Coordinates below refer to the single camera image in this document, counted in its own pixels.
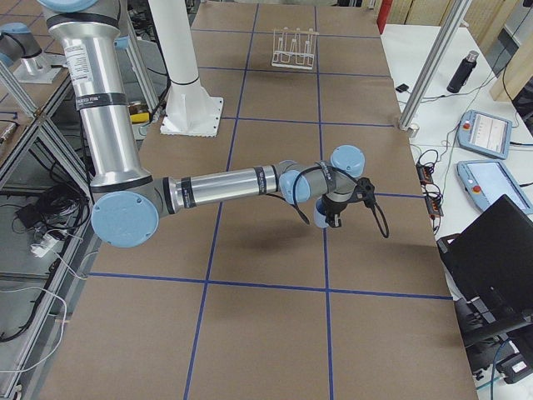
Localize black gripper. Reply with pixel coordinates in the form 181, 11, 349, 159
321, 195, 358, 228

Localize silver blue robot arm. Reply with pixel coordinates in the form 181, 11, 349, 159
1, 22, 66, 84
42, 1, 376, 248

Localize brown paper table cover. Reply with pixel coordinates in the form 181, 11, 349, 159
38, 2, 476, 399

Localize blue teach pendant near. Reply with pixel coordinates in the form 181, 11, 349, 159
456, 160, 532, 215

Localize blue teach pendant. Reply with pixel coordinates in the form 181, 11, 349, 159
456, 160, 532, 215
456, 110, 512, 159

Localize blue teach pendant far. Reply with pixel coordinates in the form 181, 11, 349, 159
456, 110, 512, 159

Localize black water bottle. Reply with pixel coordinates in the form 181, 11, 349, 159
446, 50, 480, 94

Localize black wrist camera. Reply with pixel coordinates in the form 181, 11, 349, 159
356, 177, 376, 208

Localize black camera cable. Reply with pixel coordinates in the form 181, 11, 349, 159
291, 166, 391, 239

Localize white wire cup holder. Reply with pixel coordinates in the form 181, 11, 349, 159
271, 27, 319, 71

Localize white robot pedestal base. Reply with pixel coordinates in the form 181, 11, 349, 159
149, 0, 224, 138

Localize aluminium frame post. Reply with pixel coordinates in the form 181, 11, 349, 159
398, 0, 472, 138

